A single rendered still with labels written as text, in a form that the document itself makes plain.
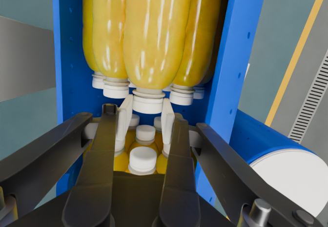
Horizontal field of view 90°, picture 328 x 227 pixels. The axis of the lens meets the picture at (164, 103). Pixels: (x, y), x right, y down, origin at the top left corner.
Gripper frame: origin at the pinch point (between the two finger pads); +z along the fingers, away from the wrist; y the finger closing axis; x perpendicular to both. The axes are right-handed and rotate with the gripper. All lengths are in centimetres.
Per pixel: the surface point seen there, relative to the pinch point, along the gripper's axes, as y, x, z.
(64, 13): -13.3, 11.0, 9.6
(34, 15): -88, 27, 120
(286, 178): 37.3, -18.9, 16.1
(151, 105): 0.4, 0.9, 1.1
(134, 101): -1.6, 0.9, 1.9
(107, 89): -6.2, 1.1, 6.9
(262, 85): 97, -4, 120
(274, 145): 33.5, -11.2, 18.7
